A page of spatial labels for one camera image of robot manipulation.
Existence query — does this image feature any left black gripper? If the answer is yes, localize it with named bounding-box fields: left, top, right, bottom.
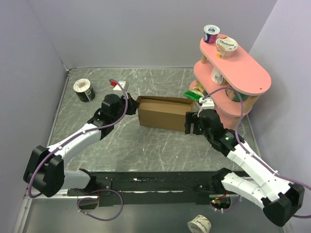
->
left=112, top=93, right=139, bottom=122

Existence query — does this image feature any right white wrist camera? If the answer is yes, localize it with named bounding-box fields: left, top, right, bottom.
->
left=197, top=97, right=215, bottom=116

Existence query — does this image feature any aluminium rail frame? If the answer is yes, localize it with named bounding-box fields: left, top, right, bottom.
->
left=12, top=176, right=292, bottom=233

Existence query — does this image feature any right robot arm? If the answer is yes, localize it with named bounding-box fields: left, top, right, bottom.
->
left=185, top=109, right=306, bottom=227

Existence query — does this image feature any green chips bag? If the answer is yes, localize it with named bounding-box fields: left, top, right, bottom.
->
left=183, top=82, right=207, bottom=102

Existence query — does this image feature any black-label yogurt cup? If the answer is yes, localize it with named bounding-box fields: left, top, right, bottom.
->
left=73, top=78, right=95, bottom=102

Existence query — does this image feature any green cup middle shelf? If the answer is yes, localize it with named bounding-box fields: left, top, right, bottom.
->
left=225, top=84, right=249, bottom=102

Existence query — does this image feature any pink three-tier shelf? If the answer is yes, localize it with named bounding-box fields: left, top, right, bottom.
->
left=190, top=40, right=271, bottom=129

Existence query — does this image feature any orange Chobani yogurt cup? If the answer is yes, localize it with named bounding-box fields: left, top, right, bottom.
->
left=216, top=36, right=238, bottom=59

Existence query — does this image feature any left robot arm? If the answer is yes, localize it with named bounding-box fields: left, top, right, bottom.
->
left=23, top=94, right=139, bottom=197

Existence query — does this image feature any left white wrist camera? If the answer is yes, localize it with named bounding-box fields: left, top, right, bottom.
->
left=110, top=80, right=129, bottom=91

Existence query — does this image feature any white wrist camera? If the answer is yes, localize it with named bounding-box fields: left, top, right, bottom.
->
left=110, top=80, right=129, bottom=91
left=197, top=97, right=215, bottom=116

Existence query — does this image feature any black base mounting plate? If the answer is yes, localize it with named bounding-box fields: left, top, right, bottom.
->
left=67, top=168, right=231, bottom=207

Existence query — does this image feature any white cup middle shelf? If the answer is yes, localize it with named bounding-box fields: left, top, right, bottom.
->
left=211, top=67, right=227, bottom=85

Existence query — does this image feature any yogurt cup bottom edge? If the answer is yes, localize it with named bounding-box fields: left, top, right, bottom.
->
left=188, top=215, right=211, bottom=233

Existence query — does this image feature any brown cardboard box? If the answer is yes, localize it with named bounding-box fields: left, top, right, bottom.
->
left=137, top=96, right=195, bottom=132

